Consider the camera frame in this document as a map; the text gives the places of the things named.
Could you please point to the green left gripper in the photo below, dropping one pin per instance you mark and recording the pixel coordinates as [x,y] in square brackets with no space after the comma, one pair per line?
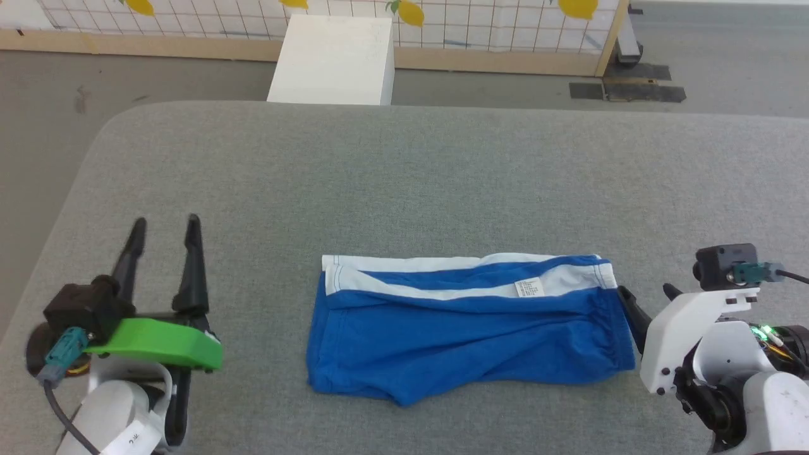
[158,341]

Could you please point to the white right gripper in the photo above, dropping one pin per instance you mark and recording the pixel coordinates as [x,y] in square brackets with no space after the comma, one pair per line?
[679,335]

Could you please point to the blue shorts with white trim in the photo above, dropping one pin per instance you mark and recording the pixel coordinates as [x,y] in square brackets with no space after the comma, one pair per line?
[455,341]

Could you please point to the grey metal partition foot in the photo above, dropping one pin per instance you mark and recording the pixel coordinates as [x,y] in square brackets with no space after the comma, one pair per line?
[629,44]

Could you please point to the grey fabric sofa surface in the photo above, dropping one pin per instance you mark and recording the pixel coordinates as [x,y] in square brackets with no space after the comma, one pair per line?
[411,183]

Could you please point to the white box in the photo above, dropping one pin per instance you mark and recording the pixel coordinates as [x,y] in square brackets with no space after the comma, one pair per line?
[335,63]

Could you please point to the lemon print partition screen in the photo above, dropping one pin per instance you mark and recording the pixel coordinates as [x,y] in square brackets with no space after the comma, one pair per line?
[480,31]

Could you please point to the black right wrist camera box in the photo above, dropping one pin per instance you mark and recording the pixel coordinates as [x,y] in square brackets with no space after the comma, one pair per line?
[720,265]

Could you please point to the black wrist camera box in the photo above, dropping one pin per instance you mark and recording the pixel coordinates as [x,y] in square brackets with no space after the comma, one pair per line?
[88,306]
[720,265]

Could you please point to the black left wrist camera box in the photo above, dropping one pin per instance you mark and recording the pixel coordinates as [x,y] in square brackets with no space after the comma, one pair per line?
[88,306]

